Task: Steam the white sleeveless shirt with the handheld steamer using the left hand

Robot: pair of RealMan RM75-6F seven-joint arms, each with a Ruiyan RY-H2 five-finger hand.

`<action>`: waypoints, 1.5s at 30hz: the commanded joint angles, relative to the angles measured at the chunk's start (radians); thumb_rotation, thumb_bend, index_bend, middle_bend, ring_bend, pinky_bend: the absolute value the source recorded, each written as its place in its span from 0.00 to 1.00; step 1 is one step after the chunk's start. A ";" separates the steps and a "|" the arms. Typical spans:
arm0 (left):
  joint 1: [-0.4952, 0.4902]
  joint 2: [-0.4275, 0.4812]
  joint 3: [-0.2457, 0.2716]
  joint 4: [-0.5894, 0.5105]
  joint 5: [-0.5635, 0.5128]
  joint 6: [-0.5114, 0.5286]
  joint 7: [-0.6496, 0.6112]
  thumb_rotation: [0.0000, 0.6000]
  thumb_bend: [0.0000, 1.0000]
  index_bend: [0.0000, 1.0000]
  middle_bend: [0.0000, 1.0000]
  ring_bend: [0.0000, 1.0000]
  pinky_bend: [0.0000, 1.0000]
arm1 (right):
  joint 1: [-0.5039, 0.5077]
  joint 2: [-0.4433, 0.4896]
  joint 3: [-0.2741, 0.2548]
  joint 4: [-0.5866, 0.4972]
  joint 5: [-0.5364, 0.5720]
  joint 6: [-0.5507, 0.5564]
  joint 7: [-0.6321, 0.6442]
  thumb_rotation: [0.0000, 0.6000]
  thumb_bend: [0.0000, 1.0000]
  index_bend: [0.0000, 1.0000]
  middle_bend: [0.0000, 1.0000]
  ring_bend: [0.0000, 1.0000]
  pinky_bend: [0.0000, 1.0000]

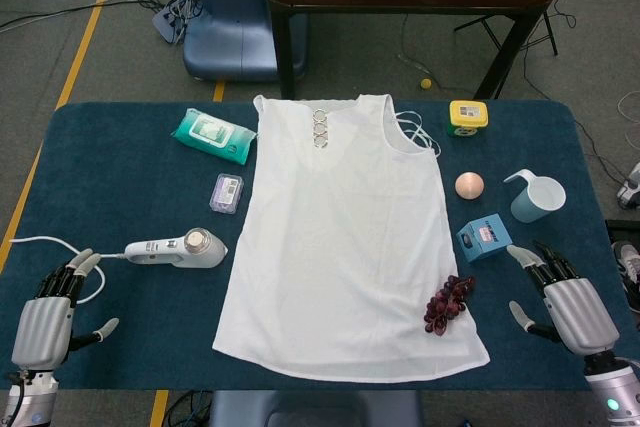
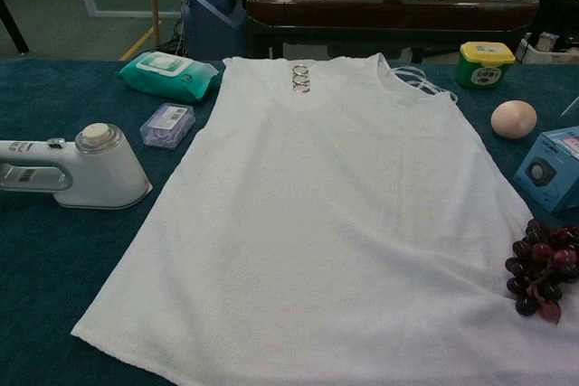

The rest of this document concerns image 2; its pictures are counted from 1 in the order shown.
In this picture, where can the purple grape bunch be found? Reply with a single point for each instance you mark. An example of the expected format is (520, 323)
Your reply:
(538, 255)

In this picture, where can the silver handheld steamer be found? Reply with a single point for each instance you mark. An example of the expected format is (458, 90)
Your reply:
(104, 169)

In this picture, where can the black bag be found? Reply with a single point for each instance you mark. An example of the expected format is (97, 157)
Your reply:
(558, 11)

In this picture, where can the white sleeveless top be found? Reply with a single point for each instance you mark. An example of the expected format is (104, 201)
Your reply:
(316, 223)

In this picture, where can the black stand leg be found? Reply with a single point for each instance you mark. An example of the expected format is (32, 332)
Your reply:
(16, 26)

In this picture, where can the blue cardboard box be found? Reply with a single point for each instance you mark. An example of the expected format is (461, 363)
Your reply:
(543, 173)

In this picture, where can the brown mahjong table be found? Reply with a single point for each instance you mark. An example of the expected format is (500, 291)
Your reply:
(384, 15)

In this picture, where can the green jar yellow lid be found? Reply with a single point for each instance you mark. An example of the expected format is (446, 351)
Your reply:
(484, 72)

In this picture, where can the dark blue table cloth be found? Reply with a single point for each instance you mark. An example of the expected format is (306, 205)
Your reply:
(45, 268)

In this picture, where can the white storage box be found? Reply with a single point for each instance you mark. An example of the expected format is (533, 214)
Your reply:
(529, 53)

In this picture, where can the green wet wipes pack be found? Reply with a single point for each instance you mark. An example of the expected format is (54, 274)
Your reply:
(167, 81)

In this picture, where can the clear purple plastic box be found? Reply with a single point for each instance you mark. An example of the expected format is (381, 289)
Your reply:
(167, 126)

